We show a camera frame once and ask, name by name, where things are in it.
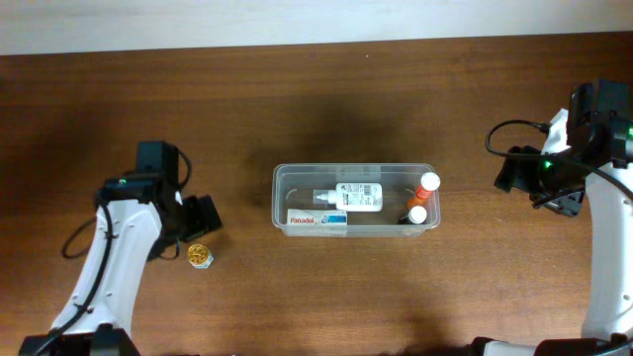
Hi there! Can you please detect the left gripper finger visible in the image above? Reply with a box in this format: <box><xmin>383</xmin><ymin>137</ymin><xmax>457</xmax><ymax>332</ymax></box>
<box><xmin>195</xmin><ymin>210</ymin><xmax>223</xmax><ymax>238</ymax></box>
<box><xmin>190</xmin><ymin>195</ymin><xmax>218</xmax><ymax>218</ymax></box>

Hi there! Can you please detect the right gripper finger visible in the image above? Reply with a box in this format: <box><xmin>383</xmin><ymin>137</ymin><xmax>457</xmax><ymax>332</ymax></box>
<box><xmin>507</xmin><ymin>145</ymin><xmax>542</xmax><ymax>161</ymax></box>
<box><xmin>494</xmin><ymin>165</ymin><xmax>516</xmax><ymax>193</ymax></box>

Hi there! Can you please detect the gold lid balm jar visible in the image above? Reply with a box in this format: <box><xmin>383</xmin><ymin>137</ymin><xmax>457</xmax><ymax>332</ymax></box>
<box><xmin>187</xmin><ymin>243</ymin><xmax>214</xmax><ymax>269</ymax></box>

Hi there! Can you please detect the orange tube white cap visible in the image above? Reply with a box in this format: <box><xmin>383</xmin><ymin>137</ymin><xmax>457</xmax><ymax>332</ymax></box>
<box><xmin>407</xmin><ymin>172</ymin><xmax>441</xmax><ymax>210</ymax></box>

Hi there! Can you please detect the white Panadol box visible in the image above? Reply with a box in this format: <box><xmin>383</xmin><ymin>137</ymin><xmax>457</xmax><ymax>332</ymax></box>
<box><xmin>287</xmin><ymin>209</ymin><xmax>348</xmax><ymax>227</ymax></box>

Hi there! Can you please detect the dark bottle white cap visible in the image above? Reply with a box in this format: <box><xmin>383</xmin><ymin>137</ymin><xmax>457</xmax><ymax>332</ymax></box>
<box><xmin>398</xmin><ymin>206</ymin><xmax>427</xmax><ymax>224</ymax></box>

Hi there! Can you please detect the white spray bottle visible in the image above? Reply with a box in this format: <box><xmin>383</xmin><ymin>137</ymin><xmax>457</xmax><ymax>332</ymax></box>
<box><xmin>313</xmin><ymin>183</ymin><xmax>383</xmax><ymax>213</ymax></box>

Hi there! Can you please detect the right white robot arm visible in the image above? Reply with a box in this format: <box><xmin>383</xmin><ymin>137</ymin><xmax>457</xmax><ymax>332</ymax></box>
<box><xmin>467</xmin><ymin>79</ymin><xmax>632</xmax><ymax>356</ymax></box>

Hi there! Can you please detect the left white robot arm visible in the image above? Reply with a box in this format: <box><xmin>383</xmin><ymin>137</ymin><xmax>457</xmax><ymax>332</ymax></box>
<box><xmin>19</xmin><ymin>141</ymin><xmax>223</xmax><ymax>355</ymax></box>

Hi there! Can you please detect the clear plastic container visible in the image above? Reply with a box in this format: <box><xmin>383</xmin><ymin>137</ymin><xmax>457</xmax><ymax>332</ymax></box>
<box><xmin>271</xmin><ymin>163</ymin><xmax>441</xmax><ymax>237</ymax></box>

